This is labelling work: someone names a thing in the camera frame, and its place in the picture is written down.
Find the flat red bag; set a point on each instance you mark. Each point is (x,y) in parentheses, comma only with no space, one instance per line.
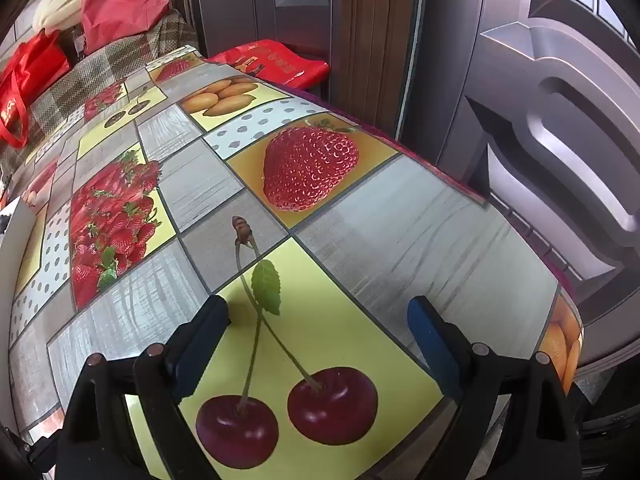
(280,60)

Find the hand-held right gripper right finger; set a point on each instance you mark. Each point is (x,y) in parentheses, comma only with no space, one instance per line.
(435,345)

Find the plain red fabric bag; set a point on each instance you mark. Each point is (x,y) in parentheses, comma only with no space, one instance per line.
(120,5)

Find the brown wooden door frame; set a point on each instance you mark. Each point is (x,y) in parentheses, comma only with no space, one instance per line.
(370,35)

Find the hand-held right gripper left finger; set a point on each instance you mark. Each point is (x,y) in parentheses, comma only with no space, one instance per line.
(197,355)

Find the plaid cloth cover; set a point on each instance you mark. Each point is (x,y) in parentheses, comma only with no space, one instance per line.
(65,90)

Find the purple grey panelled door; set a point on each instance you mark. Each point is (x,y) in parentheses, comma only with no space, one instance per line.
(260,5)

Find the grey panelled metal door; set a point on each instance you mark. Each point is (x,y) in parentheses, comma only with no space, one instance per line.
(550,125)

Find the fruit print tablecloth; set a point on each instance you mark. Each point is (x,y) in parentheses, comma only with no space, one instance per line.
(350,240)

